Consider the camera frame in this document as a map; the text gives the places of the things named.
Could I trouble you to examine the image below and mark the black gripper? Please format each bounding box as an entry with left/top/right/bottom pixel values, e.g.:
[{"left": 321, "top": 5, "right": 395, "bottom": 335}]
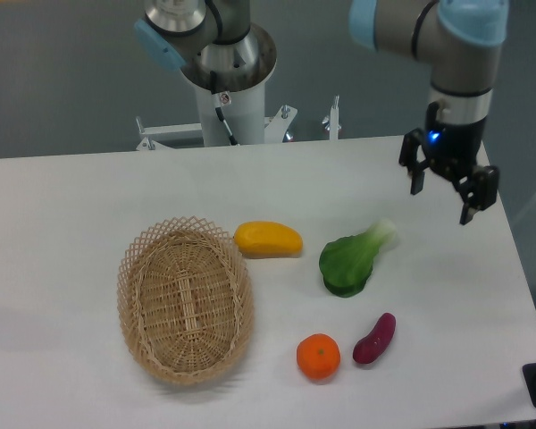
[{"left": 398, "top": 101, "right": 500, "bottom": 225}]

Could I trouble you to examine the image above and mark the green leafy vegetable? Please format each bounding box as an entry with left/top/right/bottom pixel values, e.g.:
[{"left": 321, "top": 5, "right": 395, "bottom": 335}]
[{"left": 318, "top": 220, "right": 397, "bottom": 298}]

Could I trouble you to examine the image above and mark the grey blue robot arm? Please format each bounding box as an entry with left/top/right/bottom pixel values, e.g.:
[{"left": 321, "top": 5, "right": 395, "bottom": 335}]
[{"left": 134, "top": 1, "right": 509, "bottom": 223}]

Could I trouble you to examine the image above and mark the purple sweet potato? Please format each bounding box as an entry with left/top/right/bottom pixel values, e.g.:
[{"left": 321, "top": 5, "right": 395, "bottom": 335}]
[{"left": 352, "top": 313, "right": 397, "bottom": 365}]

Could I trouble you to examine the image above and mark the yellow mango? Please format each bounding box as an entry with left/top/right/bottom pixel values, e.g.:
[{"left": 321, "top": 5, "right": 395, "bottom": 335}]
[{"left": 233, "top": 221, "right": 304, "bottom": 258}]

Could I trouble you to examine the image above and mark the orange tangerine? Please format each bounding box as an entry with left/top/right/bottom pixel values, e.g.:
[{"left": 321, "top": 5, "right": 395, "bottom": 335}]
[{"left": 296, "top": 333, "right": 341, "bottom": 381}]

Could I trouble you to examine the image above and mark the woven wicker basket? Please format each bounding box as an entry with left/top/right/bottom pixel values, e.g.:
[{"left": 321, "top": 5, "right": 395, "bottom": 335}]
[{"left": 117, "top": 216, "right": 255, "bottom": 386}]

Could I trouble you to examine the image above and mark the white metal base frame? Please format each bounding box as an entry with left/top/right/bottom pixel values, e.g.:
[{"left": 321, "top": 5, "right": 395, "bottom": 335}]
[{"left": 135, "top": 96, "right": 343, "bottom": 151}]

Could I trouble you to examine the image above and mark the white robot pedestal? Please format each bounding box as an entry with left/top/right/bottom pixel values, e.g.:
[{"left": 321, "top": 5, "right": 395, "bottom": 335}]
[{"left": 194, "top": 83, "right": 265, "bottom": 147}]

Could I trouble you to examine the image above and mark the black cable on pedestal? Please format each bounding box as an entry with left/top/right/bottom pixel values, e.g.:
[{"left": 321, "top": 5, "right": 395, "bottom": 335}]
[{"left": 209, "top": 71, "right": 240, "bottom": 147}]

